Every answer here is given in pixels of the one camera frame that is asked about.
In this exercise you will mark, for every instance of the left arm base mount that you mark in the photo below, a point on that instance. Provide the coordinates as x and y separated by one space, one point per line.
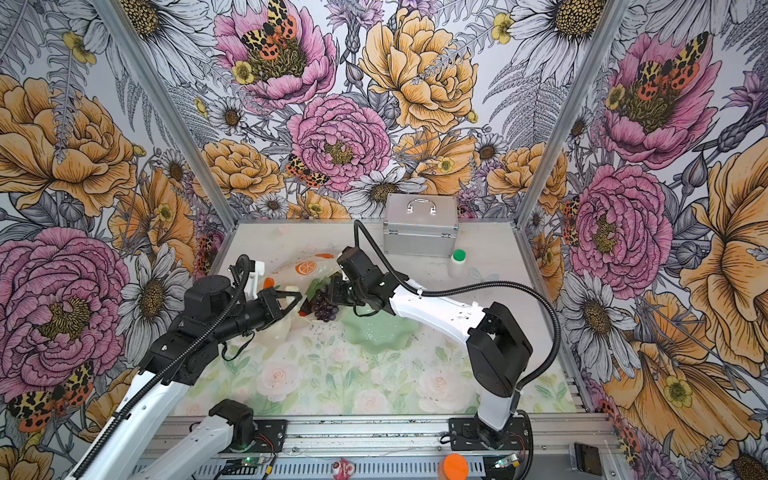
260 436

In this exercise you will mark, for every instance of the white bottle green cap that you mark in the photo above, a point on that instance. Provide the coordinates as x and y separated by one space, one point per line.
457 263

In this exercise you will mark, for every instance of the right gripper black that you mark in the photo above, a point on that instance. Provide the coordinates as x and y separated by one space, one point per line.
336 298

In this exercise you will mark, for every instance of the aluminium corner post right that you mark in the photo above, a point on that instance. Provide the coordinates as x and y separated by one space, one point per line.
599 48

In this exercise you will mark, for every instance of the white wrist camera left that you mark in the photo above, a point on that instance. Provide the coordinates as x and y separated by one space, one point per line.
253 284

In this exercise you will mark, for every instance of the cream translucent plastic bag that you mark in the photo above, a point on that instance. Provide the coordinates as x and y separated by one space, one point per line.
294 276

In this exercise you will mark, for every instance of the black device on rail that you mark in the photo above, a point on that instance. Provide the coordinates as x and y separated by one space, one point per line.
586 459

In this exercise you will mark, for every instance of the aluminium corner post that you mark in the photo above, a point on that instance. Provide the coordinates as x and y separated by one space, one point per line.
118 24
599 48

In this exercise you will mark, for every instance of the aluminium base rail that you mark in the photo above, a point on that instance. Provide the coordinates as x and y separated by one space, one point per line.
411 447

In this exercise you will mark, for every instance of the orange round cap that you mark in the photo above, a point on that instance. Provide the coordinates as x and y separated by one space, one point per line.
453 467

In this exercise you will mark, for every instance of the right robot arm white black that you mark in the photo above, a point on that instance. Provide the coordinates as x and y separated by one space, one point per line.
497 347

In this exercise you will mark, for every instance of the silver aluminium case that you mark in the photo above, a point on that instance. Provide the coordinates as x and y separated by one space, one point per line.
420 225

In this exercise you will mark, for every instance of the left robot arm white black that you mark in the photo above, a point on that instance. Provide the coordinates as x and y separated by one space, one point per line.
215 311

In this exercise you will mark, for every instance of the green leaf grape bunch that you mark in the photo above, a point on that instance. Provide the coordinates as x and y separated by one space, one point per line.
317 302

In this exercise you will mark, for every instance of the light green wavy plate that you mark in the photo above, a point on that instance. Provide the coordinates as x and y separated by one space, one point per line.
380 332

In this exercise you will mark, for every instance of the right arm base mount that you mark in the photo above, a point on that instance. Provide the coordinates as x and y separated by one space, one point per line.
469 434

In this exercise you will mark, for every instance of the pink white small figure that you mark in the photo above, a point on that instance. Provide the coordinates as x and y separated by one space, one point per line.
342 469

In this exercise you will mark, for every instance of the aluminium corner post left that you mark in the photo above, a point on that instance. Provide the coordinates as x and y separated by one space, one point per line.
118 24

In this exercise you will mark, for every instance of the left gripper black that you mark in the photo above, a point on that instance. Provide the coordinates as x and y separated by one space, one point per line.
270 299

